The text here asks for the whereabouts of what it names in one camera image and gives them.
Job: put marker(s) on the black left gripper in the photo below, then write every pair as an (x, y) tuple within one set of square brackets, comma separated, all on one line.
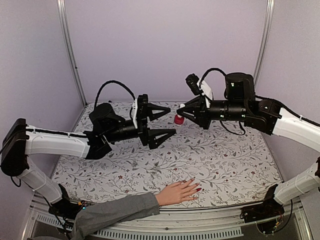
[(148, 136)]

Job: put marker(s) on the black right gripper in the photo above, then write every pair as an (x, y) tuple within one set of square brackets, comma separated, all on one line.
[(198, 105)]

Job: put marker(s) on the red nail polish bottle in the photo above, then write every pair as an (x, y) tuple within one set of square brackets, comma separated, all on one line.
[(179, 120)]

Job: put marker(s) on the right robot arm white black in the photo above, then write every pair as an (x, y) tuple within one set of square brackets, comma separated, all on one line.
[(241, 104)]

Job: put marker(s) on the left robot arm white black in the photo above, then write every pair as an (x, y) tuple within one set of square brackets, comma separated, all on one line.
[(24, 140)]

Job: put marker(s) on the grey sleeved forearm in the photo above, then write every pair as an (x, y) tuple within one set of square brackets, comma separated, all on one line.
[(96, 217)]

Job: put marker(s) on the mannequin hand with nails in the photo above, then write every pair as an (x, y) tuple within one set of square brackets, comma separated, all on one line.
[(178, 192)]

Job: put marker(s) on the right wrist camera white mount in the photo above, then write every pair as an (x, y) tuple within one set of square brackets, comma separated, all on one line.
[(201, 88)]

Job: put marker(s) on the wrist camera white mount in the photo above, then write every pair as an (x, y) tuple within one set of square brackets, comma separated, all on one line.
[(134, 111), (201, 88)]

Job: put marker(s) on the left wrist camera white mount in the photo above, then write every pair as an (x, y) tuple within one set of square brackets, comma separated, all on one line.
[(134, 111)]

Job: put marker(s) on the aluminium front rail frame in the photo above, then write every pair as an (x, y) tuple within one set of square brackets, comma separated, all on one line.
[(214, 223)]

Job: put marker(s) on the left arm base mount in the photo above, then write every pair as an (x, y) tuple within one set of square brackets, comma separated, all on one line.
[(65, 208)]

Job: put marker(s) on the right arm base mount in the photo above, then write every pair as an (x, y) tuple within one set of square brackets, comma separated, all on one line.
[(267, 209)]

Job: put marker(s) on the aluminium corner post right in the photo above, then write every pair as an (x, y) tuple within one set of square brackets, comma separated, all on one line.
[(270, 5)]

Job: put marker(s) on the aluminium corner post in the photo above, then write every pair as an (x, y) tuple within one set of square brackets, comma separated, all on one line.
[(270, 5), (61, 7)]

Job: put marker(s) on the aluminium corner post left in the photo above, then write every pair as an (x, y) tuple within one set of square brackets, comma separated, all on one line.
[(61, 7)]

